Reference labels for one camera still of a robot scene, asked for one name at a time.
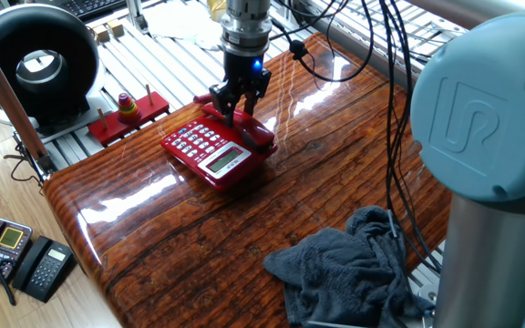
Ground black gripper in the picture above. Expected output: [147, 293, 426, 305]
[209, 49, 273, 128]

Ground red telephone handset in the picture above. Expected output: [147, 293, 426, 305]
[201, 103, 276, 154]

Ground red telephone base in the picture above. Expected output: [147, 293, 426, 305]
[160, 113, 278, 192]

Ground black desk telephone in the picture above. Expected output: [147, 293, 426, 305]
[11, 235, 77, 303]

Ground red peg toy board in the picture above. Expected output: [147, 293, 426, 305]
[87, 84, 171, 148]

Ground gold foil box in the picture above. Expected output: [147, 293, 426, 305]
[206, 0, 227, 22]

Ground white cloth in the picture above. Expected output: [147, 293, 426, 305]
[142, 0, 227, 51]

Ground rainbow stacking rings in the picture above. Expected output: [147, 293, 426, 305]
[117, 92, 142, 125]

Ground black computer keyboard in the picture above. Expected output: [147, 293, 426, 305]
[59, 0, 127, 22]

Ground dark grey towel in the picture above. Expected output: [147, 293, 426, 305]
[262, 205, 435, 328]

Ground brown wooden pole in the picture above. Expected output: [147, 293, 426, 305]
[0, 17, 57, 174]

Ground white zip tie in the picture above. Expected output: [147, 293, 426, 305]
[305, 320, 368, 328]

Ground red coiled phone cord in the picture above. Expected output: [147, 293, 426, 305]
[192, 93, 221, 108]

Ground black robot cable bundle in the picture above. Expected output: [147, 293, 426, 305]
[269, 0, 444, 274]

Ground aluminium post with foot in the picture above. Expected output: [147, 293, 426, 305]
[125, 0, 149, 36]

